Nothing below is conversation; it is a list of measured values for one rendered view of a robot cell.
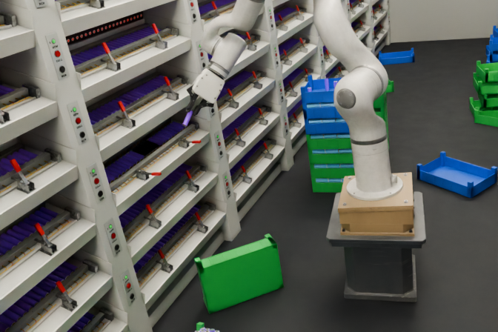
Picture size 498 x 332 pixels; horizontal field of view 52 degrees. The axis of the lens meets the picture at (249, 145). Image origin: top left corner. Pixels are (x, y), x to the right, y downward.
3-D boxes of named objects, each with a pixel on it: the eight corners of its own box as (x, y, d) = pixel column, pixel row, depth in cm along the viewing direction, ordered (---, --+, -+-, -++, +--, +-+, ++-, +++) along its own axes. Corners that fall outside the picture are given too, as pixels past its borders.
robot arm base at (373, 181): (404, 174, 180) (400, 126, 173) (400, 200, 164) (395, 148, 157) (351, 176, 187) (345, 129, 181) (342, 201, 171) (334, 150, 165)
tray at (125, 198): (209, 141, 211) (210, 121, 206) (115, 218, 162) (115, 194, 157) (167, 127, 217) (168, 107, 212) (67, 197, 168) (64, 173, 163)
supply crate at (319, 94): (370, 86, 248) (369, 70, 245) (366, 100, 230) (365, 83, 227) (310, 90, 258) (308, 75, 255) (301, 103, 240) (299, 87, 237)
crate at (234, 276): (284, 287, 194) (276, 276, 201) (276, 243, 187) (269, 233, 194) (209, 314, 187) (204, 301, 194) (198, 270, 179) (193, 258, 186)
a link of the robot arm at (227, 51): (207, 57, 186) (227, 70, 185) (226, 27, 186) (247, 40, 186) (210, 62, 194) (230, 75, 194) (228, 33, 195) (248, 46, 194)
